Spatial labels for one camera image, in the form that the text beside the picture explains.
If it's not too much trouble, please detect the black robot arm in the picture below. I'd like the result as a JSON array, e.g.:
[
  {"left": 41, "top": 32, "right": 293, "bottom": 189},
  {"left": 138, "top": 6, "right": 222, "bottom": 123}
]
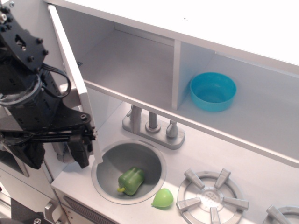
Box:
[{"left": 0, "top": 6, "right": 96, "bottom": 169}]

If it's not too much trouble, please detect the grey toy stove burner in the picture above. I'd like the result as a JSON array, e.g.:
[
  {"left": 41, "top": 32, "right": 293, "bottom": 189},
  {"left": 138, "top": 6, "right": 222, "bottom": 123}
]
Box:
[{"left": 176, "top": 169, "right": 249, "bottom": 224}]

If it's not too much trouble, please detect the white toy microwave door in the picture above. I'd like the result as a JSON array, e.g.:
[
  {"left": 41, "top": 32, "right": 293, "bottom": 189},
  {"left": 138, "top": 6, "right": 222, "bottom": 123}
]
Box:
[{"left": 48, "top": 5, "right": 104, "bottom": 165}]

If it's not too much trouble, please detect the grey toy faucet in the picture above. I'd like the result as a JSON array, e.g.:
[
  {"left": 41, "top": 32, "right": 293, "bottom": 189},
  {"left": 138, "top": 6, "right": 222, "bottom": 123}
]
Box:
[{"left": 122, "top": 105, "right": 185, "bottom": 150}]

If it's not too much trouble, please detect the green toy bell pepper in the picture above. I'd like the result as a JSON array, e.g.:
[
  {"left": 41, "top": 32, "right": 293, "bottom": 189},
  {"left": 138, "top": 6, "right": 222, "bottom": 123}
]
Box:
[{"left": 117, "top": 167, "right": 145, "bottom": 196}]

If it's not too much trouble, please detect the grey round sink basin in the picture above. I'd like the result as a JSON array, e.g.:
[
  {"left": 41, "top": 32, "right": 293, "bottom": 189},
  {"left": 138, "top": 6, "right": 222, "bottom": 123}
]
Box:
[{"left": 92, "top": 140, "right": 167, "bottom": 205}]

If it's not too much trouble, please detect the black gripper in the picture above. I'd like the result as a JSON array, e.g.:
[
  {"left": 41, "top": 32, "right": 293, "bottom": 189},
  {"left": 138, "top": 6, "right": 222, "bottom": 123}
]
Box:
[{"left": 0, "top": 88, "right": 96, "bottom": 169}]

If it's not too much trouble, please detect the white toy kitchen shelf unit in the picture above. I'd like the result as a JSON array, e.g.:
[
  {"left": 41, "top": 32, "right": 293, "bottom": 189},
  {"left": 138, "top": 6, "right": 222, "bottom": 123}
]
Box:
[{"left": 49, "top": 0, "right": 299, "bottom": 168}]

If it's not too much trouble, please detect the blue plastic bowl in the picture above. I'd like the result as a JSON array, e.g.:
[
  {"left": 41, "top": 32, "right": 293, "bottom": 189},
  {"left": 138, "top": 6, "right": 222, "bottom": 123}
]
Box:
[{"left": 189, "top": 72, "right": 237, "bottom": 112}]

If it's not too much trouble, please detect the light green toy pear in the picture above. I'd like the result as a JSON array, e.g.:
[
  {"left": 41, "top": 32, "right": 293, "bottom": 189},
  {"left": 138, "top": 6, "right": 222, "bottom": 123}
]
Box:
[{"left": 151, "top": 188, "right": 174, "bottom": 208}]

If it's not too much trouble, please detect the grey oven door handle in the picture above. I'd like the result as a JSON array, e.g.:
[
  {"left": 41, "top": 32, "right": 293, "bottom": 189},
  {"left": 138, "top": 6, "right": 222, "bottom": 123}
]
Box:
[{"left": 44, "top": 202, "right": 61, "bottom": 224}]

